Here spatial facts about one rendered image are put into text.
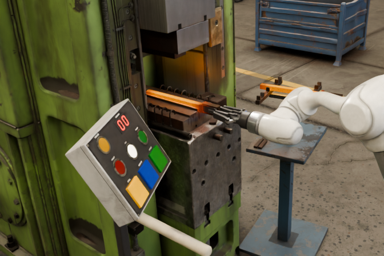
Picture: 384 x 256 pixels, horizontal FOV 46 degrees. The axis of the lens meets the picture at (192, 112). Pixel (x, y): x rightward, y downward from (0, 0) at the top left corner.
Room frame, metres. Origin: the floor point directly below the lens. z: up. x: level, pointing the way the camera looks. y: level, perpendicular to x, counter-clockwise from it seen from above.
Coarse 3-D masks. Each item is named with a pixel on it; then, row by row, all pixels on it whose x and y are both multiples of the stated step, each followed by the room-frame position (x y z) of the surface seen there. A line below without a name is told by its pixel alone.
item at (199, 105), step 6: (150, 90) 2.01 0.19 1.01; (156, 96) 1.96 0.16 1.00; (162, 96) 1.93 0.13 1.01; (168, 96) 1.92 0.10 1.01; (174, 96) 1.92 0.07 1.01; (180, 102) 1.86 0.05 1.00; (186, 102) 1.84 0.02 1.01; (192, 102) 1.83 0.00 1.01; (198, 102) 1.82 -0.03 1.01; (204, 102) 1.80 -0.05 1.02; (198, 108) 1.80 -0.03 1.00; (210, 114) 1.76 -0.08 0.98
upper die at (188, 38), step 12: (204, 24) 1.84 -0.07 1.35; (144, 36) 1.83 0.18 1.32; (156, 36) 1.78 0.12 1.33; (168, 36) 1.74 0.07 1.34; (180, 36) 1.72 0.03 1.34; (192, 36) 1.78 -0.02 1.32; (204, 36) 1.84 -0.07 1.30; (156, 48) 1.79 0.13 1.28; (168, 48) 1.74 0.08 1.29; (180, 48) 1.72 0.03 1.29; (192, 48) 1.78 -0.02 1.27
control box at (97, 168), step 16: (112, 112) 1.37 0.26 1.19; (128, 112) 1.41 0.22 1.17; (96, 128) 1.26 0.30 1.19; (112, 128) 1.28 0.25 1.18; (128, 128) 1.35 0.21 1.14; (144, 128) 1.42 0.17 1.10; (80, 144) 1.17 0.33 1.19; (96, 144) 1.18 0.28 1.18; (112, 144) 1.23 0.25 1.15; (128, 144) 1.29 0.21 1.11; (144, 144) 1.36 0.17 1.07; (80, 160) 1.14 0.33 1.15; (96, 160) 1.13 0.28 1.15; (112, 160) 1.18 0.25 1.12; (128, 160) 1.24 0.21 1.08; (144, 160) 1.31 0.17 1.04; (96, 176) 1.13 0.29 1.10; (112, 176) 1.14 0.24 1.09; (128, 176) 1.19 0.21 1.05; (160, 176) 1.32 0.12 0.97; (96, 192) 1.13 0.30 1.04; (112, 192) 1.12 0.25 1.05; (112, 208) 1.12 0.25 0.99; (128, 208) 1.11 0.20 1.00; (144, 208) 1.15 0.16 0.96
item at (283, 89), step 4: (264, 84) 2.16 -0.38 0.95; (268, 84) 2.16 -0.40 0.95; (260, 88) 2.15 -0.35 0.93; (264, 88) 2.14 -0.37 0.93; (272, 88) 2.12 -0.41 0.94; (276, 88) 2.11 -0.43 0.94; (280, 88) 2.10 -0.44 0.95; (284, 88) 2.09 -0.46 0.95; (288, 88) 2.09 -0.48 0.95; (292, 88) 2.08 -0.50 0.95; (296, 88) 2.08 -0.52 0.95; (284, 92) 2.08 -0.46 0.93; (288, 92) 2.07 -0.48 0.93; (328, 92) 2.00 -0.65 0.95; (340, 96) 1.94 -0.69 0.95
